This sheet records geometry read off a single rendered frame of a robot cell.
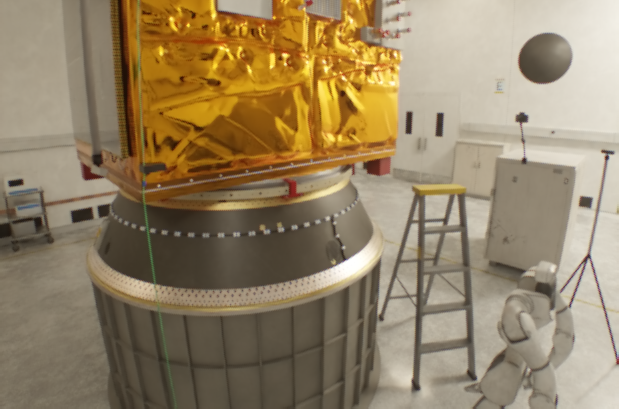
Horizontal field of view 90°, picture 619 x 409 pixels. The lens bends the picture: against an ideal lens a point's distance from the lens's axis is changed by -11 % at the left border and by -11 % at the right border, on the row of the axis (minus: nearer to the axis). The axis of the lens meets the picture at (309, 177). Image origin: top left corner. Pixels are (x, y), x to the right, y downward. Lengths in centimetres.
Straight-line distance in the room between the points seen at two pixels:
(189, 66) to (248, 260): 100
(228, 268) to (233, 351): 46
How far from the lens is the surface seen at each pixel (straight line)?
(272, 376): 220
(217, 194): 188
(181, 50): 163
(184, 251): 196
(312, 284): 196
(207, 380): 222
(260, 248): 190
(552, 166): 479
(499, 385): 183
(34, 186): 655
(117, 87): 163
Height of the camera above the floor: 217
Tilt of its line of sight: 12 degrees down
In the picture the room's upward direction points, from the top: straight up
